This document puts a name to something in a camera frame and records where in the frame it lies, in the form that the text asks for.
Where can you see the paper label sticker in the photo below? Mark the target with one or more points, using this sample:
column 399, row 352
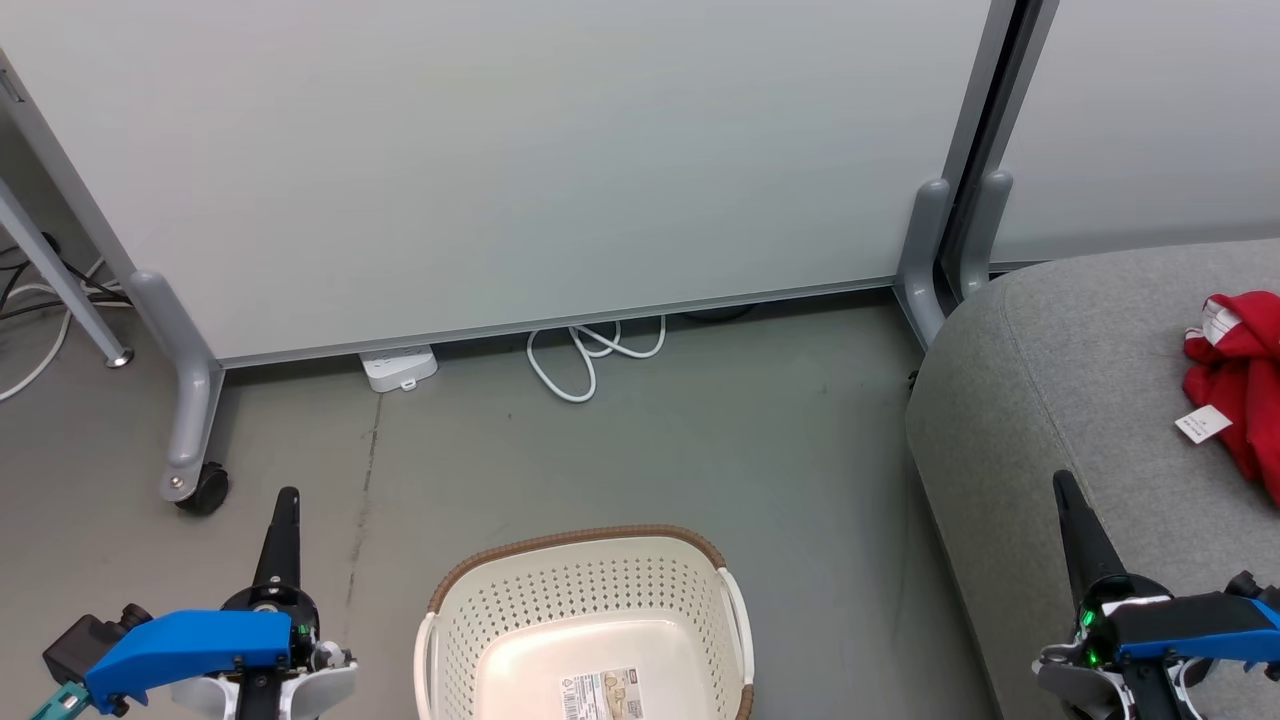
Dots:
column 602, row 695

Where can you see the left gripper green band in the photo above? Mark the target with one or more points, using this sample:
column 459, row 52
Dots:
column 285, row 605

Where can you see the red fleece clothing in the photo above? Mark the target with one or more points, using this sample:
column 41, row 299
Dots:
column 1250, row 370

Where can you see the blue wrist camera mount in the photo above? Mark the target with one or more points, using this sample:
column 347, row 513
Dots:
column 190, row 650
column 1200, row 625

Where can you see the grey fabric sofa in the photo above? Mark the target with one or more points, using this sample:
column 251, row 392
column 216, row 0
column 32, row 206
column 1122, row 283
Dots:
column 1060, row 380

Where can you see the grey metal table leg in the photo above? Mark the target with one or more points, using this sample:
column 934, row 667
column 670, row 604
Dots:
column 60, row 280

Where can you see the large white partition panel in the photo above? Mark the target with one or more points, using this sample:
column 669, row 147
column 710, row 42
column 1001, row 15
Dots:
column 500, row 150

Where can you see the white power strip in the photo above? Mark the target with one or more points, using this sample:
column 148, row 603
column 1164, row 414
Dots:
column 400, row 367

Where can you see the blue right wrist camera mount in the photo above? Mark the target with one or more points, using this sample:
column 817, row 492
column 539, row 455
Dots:
column 1200, row 625

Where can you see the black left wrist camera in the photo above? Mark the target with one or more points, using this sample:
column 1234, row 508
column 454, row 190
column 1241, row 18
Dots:
column 85, row 640

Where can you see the black caster wheel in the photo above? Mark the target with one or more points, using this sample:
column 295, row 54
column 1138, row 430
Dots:
column 205, row 490

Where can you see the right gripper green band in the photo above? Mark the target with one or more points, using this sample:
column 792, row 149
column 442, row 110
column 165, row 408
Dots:
column 1105, row 625

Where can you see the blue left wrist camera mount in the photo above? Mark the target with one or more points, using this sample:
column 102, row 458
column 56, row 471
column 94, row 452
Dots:
column 190, row 650

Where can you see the white partition panel grey frame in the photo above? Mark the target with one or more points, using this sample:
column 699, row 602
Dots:
column 1150, row 120

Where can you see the cream plastic laundry basket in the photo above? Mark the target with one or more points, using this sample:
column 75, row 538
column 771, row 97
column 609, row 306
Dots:
column 600, row 600

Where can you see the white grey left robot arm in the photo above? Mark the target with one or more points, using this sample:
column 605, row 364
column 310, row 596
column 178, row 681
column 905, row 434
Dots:
column 320, row 685

